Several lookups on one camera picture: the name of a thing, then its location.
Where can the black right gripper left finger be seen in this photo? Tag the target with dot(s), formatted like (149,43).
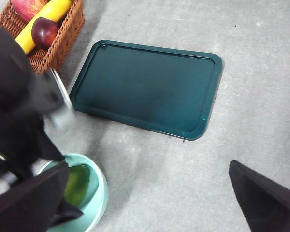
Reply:
(26,205)

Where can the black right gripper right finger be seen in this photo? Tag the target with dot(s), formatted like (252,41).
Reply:
(263,198)

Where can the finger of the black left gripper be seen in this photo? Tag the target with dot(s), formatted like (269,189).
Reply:
(50,147)
(67,211)

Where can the green avocado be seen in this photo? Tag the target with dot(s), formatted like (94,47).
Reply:
(77,186)

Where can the teal ribbed bowl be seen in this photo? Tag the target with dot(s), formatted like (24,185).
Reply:
(97,188)

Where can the dark purple plum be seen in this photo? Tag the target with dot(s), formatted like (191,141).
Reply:
(44,32)

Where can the brown wicker basket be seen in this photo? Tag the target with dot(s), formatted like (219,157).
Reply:
(67,36)

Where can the red apple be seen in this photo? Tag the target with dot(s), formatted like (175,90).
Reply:
(26,9)

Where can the yellow banana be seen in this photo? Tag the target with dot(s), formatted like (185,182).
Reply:
(53,10)

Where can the dark rectangular tray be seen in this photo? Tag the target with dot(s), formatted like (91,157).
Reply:
(145,89)

